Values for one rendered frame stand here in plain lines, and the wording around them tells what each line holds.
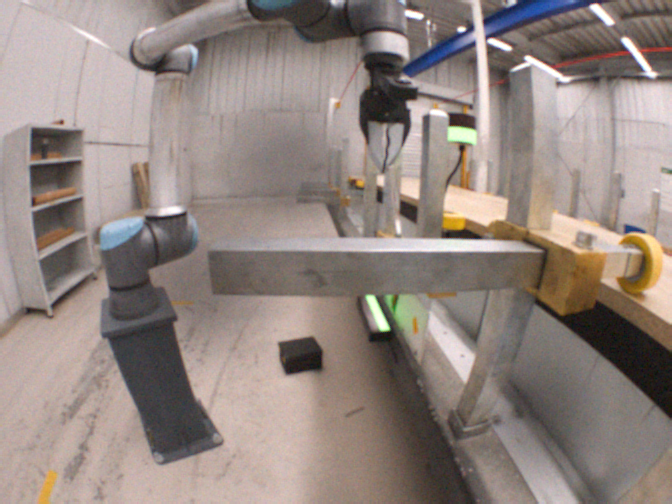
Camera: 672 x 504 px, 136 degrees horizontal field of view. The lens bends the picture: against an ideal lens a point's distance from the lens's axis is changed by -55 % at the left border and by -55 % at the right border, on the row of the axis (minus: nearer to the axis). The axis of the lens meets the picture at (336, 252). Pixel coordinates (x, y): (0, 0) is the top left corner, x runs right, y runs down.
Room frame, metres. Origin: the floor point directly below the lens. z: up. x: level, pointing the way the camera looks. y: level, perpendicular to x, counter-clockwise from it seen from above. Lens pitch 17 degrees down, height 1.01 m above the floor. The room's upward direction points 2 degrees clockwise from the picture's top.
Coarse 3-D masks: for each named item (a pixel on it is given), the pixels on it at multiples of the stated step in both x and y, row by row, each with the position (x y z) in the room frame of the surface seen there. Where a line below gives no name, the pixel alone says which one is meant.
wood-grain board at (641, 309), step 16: (352, 176) 2.79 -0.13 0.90; (400, 192) 1.29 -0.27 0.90; (416, 192) 1.35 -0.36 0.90; (448, 192) 1.53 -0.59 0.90; (464, 192) 1.67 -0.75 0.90; (448, 208) 0.85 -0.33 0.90; (464, 208) 0.89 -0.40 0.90; (480, 208) 0.93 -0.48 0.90; (496, 208) 0.98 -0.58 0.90; (464, 224) 0.70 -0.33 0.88; (480, 224) 0.63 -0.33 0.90; (560, 224) 0.75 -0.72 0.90; (576, 224) 0.80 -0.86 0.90; (608, 240) 0.56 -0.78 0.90; (608, 288) 0.25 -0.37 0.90; (656, 288) 0.22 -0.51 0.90; (608, 304) 0.24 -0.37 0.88; (624, 304) 0.21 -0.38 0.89; (640, 304) 0.18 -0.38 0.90; (656, 304) 0.17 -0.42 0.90; (640, 320) 0.17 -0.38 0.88; (656, 320) 0.15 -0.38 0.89; (656, 336) 0.14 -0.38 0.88
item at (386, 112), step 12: (372, 60) 0.51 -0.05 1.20; (384, 60) 0.50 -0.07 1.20; (396, 60) 0.50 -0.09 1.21; (372, 72) 0.56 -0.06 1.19; (372, 84) 0.56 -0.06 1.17; (360, 96) 0.57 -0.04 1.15; (372, 96) 0.50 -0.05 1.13; (384, 96) 0.50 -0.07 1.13; (372, 108) 0.50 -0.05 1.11; (384, 108) 0.50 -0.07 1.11; (396, 108) 0.51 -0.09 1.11; (384, 120) 0.57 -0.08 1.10; (396, 120) 0.51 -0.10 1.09
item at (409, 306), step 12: (408, 300) 0.48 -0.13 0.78; (420, 300) 0.43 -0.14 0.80; (396, 312) 0.54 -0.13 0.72; (408, 312) 0.47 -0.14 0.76; (420, 312) 0.42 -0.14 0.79; (408, 324) 0.46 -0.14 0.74; (420, 324) 0.41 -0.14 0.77; (408, 336) 0.45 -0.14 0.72; (420, 336) 0.40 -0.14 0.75; (420, 348) 0.39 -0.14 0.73; (420, 360) 0.39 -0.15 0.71
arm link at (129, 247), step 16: (112, 224) 0.68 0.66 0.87; (128, 224) 0.67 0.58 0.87; (144, 224) 0.75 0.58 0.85; (112, 240) 0.62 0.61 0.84; (128, 240) 0.65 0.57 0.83; (144, 240) 0.70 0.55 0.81; (112, 256) 0.61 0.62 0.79; (128, 256) 0.64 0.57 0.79; (144, 256) 0.69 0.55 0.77; (112, 272) 0.61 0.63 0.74; (128, 272) 0.63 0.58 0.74; (144, 272) 0.69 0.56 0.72
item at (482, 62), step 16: (464, 0) 1.89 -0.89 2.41; (480, 16) 1.89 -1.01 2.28; (480, 32) 1.88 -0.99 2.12; (480, 48) 1.88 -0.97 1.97; (480, 64) 1.90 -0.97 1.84; (480, 80) 1.91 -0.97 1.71; (480, 96) 1.92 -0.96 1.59; (480, 112) 1.92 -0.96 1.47; (480, 128) 1.92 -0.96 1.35; (480, 144) 1.92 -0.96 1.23; (480, 160) 1.91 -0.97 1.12; (480, 176) 1.89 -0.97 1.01; (480, 192) 1.88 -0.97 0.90
